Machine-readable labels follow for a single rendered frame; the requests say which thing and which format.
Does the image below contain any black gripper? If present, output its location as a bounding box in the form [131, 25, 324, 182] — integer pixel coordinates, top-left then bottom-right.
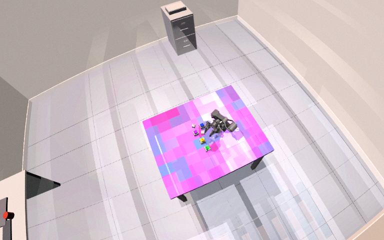
[205, 119, 221, 137]

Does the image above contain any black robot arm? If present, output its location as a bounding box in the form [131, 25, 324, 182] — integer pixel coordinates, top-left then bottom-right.
[211, 109, 238, 133]

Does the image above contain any green button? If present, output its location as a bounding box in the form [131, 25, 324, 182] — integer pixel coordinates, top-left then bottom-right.
[204, 145, 211, 152]

